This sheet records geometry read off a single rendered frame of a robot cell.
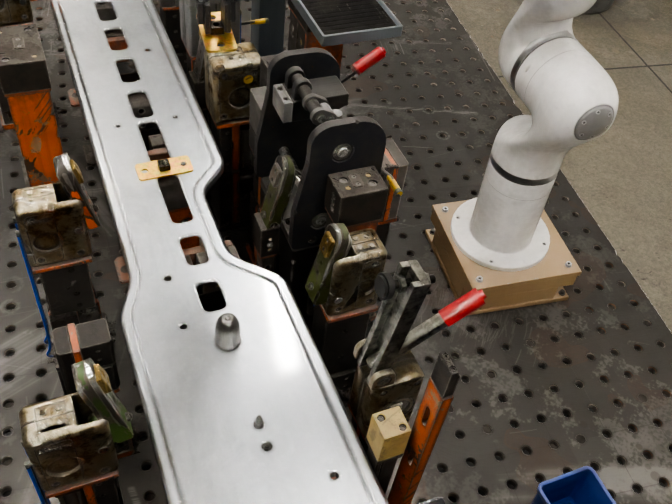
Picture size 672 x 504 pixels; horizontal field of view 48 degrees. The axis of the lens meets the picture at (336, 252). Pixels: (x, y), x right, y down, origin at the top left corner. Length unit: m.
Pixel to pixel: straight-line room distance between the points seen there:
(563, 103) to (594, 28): 2.82
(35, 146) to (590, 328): 1.09
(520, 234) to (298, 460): 0.69
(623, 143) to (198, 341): 2.51
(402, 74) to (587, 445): 1.07
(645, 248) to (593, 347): 1.37
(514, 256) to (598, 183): 1.58
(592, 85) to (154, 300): 0.68
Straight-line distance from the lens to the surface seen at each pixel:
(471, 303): 0.86
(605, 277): 1.61
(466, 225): 1.46
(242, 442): 0.89
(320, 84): 1.10
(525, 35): 1.22
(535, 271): 1.44
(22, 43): 1.44
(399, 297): 0.81
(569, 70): 1.17
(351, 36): 1.21
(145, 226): 1.10
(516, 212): 1.36
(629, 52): 3.86
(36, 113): 1.46
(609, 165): 3.10
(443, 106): 1.90
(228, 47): 0.94
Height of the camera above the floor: 1.78
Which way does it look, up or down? 47 degrees down
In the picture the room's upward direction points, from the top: 8 degrees clockwise
